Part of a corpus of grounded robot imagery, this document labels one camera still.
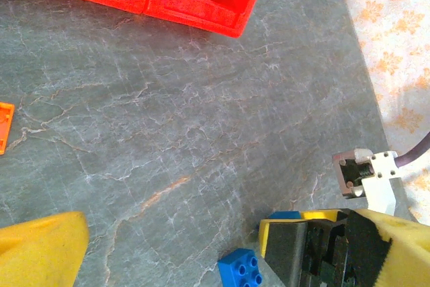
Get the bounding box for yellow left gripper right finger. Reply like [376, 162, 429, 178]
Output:
[345, 208, 430, 287]

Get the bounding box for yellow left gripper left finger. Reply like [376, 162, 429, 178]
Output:
[0, 211, 90, 287]

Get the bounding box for blue lego brick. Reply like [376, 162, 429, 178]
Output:
[217, 248, 265, 287]
[267, 210, 302, 220]

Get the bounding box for orange flat lego brick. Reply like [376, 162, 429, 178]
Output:
[0, 101, 16, 156]

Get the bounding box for purple cable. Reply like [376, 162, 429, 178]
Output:
[394, 130, 430, 169]

